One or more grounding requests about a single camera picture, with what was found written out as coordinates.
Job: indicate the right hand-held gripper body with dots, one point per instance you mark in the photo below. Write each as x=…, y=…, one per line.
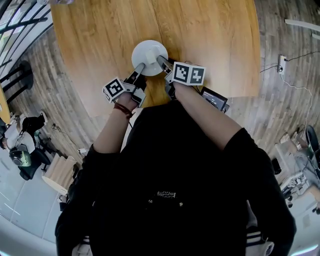
x=187, y=73

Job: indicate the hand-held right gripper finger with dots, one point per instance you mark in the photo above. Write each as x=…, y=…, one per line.
x=165, y=64

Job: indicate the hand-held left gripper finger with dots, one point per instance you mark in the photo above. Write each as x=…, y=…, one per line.
x=138, y=72

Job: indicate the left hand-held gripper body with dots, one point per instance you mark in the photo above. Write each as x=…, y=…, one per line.
x=113, y=88

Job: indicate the grey rectangular foam block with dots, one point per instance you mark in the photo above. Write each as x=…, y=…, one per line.
x=151, y=57

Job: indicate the white round plate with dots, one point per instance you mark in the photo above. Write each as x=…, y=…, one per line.
x=140, y=53

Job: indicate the person's left forearm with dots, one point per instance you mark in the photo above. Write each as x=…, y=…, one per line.
x=110, y=132

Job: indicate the person's right forearm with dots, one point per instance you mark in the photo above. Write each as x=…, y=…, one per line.
x=205, y=112

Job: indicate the wooden top white-leg table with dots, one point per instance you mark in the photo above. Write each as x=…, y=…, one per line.
x=100, y=37

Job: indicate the person's left hand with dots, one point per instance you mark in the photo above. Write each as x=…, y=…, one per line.
x=126, y=102

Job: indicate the black tablet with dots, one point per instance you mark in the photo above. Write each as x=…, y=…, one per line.
x=213, y=98

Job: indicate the person's black top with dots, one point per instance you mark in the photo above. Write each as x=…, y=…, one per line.
x=175, y=162

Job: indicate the black bar stool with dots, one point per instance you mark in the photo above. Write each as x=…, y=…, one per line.
x=25, y=75

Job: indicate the white power strip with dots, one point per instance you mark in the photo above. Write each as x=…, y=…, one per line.
x=282, y=63

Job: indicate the light wooden slatted stand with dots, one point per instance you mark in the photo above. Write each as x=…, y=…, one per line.
x=60, y=172

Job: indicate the black office chair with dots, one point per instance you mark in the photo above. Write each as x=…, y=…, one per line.
x=32, y=165

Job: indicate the round wooden table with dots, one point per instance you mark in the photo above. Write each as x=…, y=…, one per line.
x=3, y=105

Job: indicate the small wooden white-legged table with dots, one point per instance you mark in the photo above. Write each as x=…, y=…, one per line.
x=300, y=23

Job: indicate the white low shelf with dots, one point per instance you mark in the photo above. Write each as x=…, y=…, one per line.
x=285, y=155

